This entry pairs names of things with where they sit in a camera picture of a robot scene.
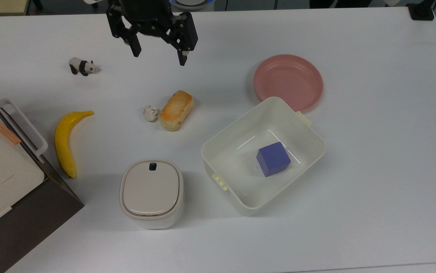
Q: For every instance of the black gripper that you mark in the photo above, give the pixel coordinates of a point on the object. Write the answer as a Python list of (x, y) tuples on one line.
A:
[(147, 17)]

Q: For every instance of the golden glazed bread loaf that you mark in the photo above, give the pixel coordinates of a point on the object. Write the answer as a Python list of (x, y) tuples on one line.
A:
[(176, 110)]

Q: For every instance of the black and white panda toy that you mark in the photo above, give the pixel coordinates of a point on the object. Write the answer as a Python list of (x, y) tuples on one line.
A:
[(83, 67)]

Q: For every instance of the crumpled white paper ball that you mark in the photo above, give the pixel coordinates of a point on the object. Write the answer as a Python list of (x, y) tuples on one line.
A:
[(150, 113)]

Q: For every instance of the pink round plate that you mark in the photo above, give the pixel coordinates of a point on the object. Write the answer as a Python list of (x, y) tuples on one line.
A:
[(288, 81)]

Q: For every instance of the yellow banana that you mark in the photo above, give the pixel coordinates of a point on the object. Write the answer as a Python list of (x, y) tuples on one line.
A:
[(63, 148)]

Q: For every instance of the white lidded trash can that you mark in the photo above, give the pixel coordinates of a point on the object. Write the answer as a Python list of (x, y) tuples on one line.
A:
[(151, 189)]

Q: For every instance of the white open plastic box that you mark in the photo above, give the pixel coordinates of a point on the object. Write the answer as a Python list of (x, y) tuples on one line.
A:
[(236, 182)]

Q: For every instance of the purple cube block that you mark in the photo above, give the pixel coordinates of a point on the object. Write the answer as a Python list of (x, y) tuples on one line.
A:
[(272, 159)]

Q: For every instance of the black stand base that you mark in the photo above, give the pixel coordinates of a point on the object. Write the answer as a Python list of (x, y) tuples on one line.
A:
[(421, 11)]

